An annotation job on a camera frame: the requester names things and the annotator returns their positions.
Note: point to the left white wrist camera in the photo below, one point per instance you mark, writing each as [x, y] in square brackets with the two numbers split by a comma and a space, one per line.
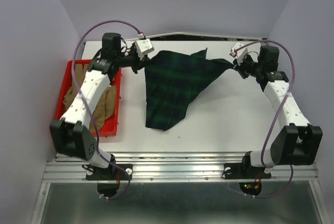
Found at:
[143, 47]

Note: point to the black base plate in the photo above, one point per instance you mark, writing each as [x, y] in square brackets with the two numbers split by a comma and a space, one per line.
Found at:
[111, 182]
[251, 177]

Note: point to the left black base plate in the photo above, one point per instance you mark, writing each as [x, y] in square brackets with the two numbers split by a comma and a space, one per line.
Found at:
[111, 182]

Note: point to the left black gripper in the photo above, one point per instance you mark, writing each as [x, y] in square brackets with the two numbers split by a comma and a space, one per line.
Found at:
[139, 63]

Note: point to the aluminium front rail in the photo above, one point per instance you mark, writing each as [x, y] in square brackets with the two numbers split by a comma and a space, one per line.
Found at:
[152, 167]

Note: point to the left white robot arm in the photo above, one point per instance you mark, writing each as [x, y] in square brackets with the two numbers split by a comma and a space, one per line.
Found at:
[70, 133]

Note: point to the red plastic bin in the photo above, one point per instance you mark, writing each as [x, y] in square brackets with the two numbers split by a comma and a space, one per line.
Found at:
[110, 127]

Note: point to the green plaid pleated skirt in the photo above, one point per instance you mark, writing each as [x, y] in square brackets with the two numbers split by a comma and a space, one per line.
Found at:
[173, 81]

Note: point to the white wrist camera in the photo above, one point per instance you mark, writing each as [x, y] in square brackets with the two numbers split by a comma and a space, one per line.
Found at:
[143, 47]
[239, 51]

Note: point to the aluminium rail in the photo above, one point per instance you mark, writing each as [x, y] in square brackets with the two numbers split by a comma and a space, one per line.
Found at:
[263, 43]
[152, 167]

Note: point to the tan beige skirt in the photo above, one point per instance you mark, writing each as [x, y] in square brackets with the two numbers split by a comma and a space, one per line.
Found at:
[106, 105]

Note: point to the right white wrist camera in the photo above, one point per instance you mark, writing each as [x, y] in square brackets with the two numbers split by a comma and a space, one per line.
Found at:
[239, 51]

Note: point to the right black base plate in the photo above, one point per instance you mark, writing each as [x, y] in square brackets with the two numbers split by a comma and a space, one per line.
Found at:
[251, 177]

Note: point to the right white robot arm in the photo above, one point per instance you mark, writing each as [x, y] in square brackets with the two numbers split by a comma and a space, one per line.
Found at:
[298, 141]

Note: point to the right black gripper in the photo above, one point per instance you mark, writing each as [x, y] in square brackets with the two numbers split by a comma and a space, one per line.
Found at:
[240, 67]

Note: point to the aluminium right side rail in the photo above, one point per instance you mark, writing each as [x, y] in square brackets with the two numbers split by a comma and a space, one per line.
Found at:
[263, 43]

